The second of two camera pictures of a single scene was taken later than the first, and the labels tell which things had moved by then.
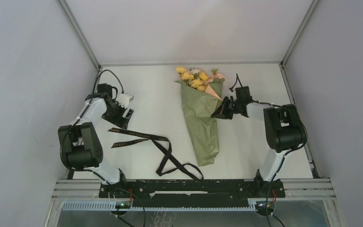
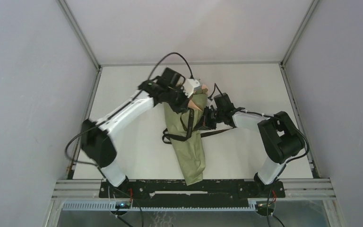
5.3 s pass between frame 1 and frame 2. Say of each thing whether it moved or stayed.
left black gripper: moved
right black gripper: moved
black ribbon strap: moved
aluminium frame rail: stayed
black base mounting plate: stayed
